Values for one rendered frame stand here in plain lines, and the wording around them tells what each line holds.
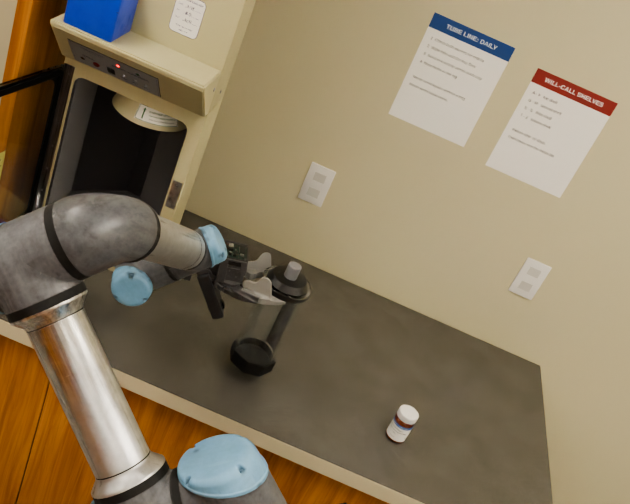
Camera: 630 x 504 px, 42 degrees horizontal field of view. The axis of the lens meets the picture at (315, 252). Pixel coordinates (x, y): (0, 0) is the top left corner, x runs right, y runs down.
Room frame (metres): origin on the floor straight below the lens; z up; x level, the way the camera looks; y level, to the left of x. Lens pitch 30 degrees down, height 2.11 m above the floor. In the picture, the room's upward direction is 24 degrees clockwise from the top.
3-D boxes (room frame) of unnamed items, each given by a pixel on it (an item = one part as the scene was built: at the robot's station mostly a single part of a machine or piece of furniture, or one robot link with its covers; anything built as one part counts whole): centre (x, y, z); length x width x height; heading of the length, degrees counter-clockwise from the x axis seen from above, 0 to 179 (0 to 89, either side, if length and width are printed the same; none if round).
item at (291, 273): (1.43, 0.03, 1.21); 0.09 x 0.09 x 0.07
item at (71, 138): (1.68, 0.48, 1.19); 0.26 x 0.24 x 0.35; 91
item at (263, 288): (1.37, 0.06, 1.20); 0.09 x 0.03 x 0.06; 82
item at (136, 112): (1.66, 0.46, 1.34); 0.18 x 0.18 x 0.05
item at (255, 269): (1.46, 0.09, 1.20); 0.09 x 0.03 x 0.06; 129
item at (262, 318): (1.43, 0.03, 1.09); 0.11 x 0.11 x 0.21
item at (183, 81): (1.50, 0.48, 1.46); 0.32 x 0.11 x 0.10; 91
